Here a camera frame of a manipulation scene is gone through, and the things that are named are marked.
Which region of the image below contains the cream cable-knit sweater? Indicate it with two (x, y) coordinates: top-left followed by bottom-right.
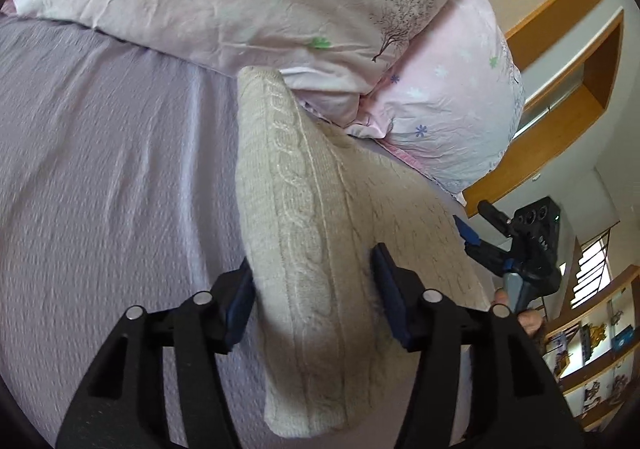
(235, 66), (493, 437)

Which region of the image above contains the person's right hand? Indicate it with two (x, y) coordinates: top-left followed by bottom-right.
(492, 290), (547, 336)

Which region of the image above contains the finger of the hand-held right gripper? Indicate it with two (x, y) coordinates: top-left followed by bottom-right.
(452, 215), (483, 255)

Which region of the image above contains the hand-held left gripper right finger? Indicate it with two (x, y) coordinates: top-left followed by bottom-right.
(371, 243), (585, 449)

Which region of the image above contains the wooden bookshelf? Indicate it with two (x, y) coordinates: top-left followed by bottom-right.
(537, 265), (640, 432)

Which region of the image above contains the wooden wall shelf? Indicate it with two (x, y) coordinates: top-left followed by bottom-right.
(462, 0), (626, 218)

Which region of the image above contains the window with metal bars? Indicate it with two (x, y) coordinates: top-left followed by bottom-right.
(567, 231), (615, 310)

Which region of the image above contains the lavender bed sheet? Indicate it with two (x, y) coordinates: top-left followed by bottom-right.
(0, 15), (473, 449)

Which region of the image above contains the pink floral pillow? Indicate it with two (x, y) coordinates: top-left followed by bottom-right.
(346, 0), (526, 194)

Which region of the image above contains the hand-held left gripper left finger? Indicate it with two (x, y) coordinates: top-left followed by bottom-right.
(55, 257), (256, 449)

